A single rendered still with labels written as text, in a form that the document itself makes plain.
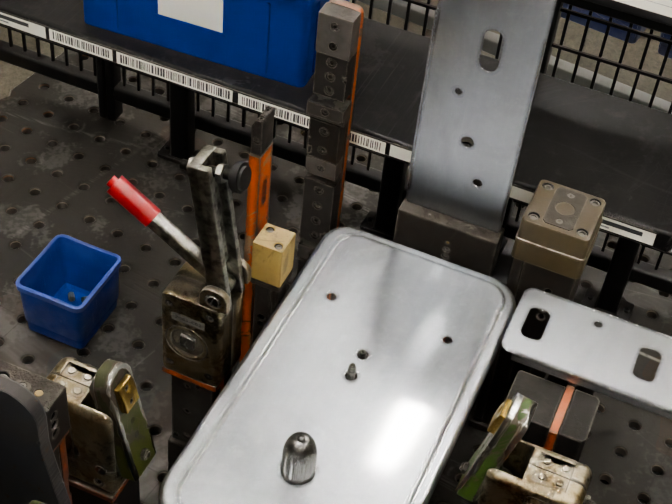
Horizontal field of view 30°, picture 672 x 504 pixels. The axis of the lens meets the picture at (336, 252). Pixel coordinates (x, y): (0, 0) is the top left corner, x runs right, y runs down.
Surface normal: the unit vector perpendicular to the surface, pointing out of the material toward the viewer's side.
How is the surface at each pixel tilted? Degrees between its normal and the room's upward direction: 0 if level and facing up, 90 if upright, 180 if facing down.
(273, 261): 90
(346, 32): 90
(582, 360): 0
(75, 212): 0
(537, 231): 88
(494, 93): 90
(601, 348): 0
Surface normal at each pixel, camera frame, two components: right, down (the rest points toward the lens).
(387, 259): 0.08, -0.71
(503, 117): -0.39, 0.62
